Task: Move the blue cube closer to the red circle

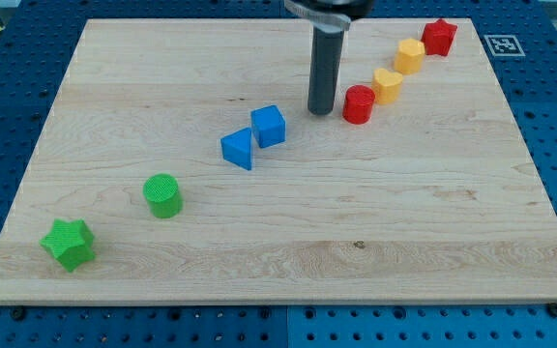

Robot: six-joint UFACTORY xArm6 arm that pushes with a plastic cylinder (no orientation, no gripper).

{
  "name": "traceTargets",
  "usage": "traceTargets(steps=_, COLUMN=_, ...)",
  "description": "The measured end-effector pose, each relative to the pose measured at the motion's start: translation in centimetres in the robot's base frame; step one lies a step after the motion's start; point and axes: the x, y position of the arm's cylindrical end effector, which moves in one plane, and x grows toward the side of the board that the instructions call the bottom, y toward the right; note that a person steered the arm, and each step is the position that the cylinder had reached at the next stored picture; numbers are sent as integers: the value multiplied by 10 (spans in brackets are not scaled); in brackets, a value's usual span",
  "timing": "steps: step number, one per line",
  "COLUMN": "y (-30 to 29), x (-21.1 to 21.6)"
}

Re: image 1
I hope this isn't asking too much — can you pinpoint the yellow hexagon block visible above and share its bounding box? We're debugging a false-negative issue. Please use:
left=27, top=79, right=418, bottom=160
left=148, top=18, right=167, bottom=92
left=394, top=38, right=425, bottom=74

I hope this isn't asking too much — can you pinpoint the white fiducial marker tag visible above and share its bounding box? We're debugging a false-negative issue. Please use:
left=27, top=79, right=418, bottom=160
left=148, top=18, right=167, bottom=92
left=484, top=34, right=525, bottom=57

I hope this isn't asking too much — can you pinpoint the blue cube block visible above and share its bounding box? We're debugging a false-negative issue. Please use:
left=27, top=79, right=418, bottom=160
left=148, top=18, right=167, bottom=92
left=250, top=105, right=286, bottom=148

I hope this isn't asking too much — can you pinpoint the light wooden board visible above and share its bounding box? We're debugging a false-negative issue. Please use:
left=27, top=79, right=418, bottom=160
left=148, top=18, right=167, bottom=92
left=0, top=18, right=557, bottom=306

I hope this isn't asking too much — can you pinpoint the yellow heart block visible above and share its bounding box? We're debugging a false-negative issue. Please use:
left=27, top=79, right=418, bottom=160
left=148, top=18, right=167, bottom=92
left=371, top=68, right=403, bottom=105

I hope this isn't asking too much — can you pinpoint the red star block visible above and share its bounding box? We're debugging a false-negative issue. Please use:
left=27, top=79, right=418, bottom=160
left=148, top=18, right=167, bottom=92
left=421, top=18, right=457, bottom=56

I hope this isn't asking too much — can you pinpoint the red cylinder block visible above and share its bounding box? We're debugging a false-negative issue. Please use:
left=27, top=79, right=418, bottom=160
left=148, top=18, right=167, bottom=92
left=342, top=85, right=375, bottom=125

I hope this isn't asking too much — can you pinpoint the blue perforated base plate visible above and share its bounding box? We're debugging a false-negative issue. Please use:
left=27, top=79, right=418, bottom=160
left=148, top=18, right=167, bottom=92
left=0, top=1, right=557, bottom=347

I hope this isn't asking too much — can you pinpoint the blue triangular prism block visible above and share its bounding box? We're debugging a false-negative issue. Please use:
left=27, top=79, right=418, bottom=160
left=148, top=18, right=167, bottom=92
left=220, top=128, right=252, bottom=170

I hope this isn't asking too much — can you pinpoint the green star block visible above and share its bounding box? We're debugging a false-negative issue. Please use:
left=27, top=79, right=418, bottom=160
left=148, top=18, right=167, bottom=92
left=40, top=219, right=96, bottom=273

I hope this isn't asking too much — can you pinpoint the green cylinder block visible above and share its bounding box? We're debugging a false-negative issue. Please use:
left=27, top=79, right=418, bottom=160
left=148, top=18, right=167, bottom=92
left=142, top=173, right=183, bottom=218

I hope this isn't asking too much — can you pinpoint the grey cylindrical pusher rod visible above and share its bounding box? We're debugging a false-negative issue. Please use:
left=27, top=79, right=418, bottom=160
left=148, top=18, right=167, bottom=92
left=308, top=25, right=344, bottom=116

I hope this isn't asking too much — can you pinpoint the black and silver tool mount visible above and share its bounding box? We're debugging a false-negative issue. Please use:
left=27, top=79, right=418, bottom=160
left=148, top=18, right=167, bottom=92
left=283, top=0, right=374, bottom=31

